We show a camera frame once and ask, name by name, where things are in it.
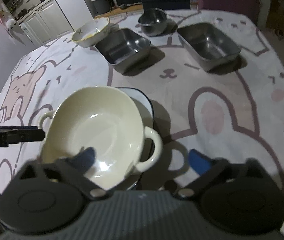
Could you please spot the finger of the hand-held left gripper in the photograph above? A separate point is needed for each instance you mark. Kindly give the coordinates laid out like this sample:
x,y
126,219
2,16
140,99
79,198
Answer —
x,y
27,135

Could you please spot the rectangular steel container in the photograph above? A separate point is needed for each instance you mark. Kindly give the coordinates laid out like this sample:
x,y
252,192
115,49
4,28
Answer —
x,y
122,47
209,42

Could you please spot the small floral scalloped bowl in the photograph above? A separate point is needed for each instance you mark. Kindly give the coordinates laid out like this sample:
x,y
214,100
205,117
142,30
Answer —
x,y
92,30

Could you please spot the small dark floor bowl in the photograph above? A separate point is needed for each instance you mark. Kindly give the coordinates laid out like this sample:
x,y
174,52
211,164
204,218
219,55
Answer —
x,y
122,6

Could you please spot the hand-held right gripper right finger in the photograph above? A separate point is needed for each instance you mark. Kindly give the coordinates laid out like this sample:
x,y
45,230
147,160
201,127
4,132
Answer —
x,y
199,161

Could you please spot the round steel bowl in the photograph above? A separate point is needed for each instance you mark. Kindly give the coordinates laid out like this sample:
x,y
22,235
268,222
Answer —
x,y
153,21

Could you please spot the grey trash bin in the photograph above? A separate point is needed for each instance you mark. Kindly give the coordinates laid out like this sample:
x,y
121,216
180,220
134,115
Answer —
x,y
102,5

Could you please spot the white square plate dark rim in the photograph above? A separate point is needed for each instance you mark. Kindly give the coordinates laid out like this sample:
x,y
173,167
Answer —
x,y
142,102

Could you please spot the cartoon animal printed tablecloth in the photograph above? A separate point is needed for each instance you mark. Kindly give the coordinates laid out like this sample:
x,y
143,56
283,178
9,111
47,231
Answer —
x,y
219,92

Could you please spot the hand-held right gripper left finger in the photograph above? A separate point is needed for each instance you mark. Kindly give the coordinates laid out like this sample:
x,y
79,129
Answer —
x,y
85,158

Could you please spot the white lower kitchen cabinet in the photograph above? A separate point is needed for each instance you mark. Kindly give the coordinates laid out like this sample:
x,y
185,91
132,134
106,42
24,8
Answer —
x,y
49,20

